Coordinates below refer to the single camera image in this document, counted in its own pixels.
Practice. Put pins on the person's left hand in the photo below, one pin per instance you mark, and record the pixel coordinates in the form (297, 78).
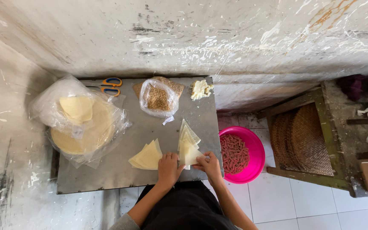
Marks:
(168, 172)

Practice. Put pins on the person's right hand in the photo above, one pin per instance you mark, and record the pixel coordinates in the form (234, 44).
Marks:
(212, 168)

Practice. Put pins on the pale yellow wrapper sheet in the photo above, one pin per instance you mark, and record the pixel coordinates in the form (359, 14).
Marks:
(190, 155)

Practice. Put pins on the neat pile of triangular wrappers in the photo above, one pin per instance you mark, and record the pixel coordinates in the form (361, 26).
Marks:
(147, 158)

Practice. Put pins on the heap of red sausage pieces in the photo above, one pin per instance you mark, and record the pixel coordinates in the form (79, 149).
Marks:
(234, 155)

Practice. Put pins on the person's black apron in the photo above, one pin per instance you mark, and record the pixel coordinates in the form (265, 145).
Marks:
(187, 207)

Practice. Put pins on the fanned stack of triangular wrappers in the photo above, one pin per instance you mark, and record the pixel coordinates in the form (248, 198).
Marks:
(187, 134)

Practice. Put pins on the pink plastic bowl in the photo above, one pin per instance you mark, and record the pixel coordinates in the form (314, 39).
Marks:
(256, 153)

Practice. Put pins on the small white paper label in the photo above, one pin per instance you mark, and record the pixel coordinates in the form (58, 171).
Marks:
(168, 120)

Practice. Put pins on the person's grey sleeve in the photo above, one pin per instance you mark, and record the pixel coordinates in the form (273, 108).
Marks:
(125, 223)

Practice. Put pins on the brown crumbs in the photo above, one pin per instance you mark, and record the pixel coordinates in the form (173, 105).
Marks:
(158, 99)

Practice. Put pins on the small clear plastic bag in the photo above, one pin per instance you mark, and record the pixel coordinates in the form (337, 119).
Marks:
(145, 95)

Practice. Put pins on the pale yellow butter lump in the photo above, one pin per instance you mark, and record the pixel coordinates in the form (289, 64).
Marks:
(200, 89)

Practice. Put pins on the brown paper sheet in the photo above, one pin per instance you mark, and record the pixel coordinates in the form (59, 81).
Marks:
(176, 86)

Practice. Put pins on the stack of round pale wrappers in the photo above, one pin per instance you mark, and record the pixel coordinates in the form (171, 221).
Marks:
(85, 134)

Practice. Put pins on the row of woven bamboo trays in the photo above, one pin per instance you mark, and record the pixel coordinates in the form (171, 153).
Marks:
(308, 140)

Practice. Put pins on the orange and blue scissors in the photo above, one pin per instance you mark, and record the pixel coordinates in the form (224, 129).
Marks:
(112, 82)

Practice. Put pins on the green wooden rack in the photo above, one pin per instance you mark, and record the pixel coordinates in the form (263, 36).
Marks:
(329, 134)

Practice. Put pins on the large clear plastic bag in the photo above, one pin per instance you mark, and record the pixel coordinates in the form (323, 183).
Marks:
(48, 105)

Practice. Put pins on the dark purple cloth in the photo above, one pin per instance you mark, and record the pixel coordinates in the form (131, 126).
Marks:
(351, 87)

